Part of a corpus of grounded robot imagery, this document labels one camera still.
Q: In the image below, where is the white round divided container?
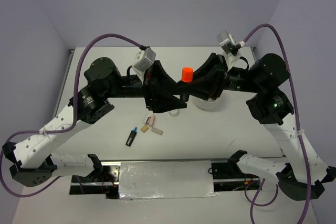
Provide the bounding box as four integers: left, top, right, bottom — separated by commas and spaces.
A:
191, 92, 224, 111

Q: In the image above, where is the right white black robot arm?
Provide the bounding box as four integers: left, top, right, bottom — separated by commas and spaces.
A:
178, 54, 335, 201

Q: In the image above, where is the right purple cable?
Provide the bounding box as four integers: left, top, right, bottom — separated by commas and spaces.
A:
244, 23, 314, 224

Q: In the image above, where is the tan square eraser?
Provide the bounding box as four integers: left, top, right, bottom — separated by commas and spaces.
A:
141, 125, 149, 133

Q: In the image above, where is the pink eraser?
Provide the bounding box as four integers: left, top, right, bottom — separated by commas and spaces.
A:
148, 114, 155, 127

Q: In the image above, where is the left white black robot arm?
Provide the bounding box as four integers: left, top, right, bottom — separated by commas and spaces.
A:
2, 57, 187, 187

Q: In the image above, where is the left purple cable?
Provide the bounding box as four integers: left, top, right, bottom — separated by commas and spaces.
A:
0, 34, 146, 197

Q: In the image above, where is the clear tape roll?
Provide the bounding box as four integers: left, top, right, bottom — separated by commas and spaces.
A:
169, 110, 180, 117

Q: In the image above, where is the white small eraser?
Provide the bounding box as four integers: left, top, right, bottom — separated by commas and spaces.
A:
144, 113, 153, 125

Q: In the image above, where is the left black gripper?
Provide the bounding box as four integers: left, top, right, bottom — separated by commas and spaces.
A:
104, 60, 187, 114

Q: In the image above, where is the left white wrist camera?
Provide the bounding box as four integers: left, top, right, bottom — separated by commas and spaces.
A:
132, 47, 156, 82

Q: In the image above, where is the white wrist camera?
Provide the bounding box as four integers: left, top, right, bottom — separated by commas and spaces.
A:
132, 47, 156, 82
216, 30, 242, 67

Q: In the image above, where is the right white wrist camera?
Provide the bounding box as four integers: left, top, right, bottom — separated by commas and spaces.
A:
216, 30, 242, 67

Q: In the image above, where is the purple cable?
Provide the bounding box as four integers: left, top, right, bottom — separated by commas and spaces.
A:
244, 23, 314, 224
0, 34, 146, 197

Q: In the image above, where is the grey rectangular eraser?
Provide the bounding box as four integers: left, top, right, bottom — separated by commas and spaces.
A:
151, 127, 163, 135

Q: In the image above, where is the orange cap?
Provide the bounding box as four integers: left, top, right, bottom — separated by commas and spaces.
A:
181, 67, 194, 83

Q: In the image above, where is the silver foil sheet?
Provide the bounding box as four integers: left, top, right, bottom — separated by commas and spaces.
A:
119, 161, 216, 199

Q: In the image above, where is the blue black highlighter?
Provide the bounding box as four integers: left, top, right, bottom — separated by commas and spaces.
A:
126, 127, 137, 147

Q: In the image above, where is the black mounting rail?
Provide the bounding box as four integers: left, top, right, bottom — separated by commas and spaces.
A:
69, 161, 260, 200

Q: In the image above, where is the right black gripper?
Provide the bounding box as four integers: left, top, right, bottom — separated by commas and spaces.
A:
176, 51, 262, 99

